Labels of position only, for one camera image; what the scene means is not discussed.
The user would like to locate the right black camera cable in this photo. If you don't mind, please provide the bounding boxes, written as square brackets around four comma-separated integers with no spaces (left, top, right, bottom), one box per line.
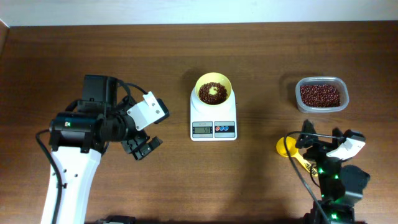
[282,131,345,224]

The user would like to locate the clear plastic food container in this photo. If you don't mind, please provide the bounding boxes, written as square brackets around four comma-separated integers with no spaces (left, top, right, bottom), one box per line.
[295,77,349,113]

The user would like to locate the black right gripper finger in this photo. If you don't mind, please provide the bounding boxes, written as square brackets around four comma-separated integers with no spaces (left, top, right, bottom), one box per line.
[302,119,317,139]
[332,128,345,145]

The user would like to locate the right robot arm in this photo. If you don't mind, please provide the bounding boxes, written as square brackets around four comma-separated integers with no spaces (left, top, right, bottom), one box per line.
[295,120,370,224]

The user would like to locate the yellow plastic measuring scoop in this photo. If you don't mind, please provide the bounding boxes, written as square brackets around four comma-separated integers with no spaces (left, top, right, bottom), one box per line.
[276,136,318,177]

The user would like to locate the red beans in bowl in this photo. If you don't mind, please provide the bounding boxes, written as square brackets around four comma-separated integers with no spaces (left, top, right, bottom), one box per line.
[198,82,228,105]

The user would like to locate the black camera cable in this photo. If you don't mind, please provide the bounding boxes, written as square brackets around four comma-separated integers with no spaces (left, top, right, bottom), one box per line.
[34,80,149,224]
[282,131,345,224]

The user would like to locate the white digital kitchen scale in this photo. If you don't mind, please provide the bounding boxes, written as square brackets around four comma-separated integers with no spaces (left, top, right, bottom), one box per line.
[190,88,238,141]

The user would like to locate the left black camera cable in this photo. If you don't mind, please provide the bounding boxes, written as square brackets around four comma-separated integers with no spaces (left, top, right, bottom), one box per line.
[34,80,149,224]

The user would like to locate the pale yellow plastic bowl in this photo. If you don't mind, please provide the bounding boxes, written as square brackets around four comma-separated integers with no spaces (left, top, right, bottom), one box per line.
[194,72,233,106]

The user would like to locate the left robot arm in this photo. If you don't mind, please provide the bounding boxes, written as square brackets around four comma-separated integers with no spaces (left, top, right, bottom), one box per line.
[35,75,169,223]

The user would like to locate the red adzuki beans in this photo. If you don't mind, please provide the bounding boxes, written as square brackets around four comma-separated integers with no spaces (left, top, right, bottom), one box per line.
[300,84,341,108]

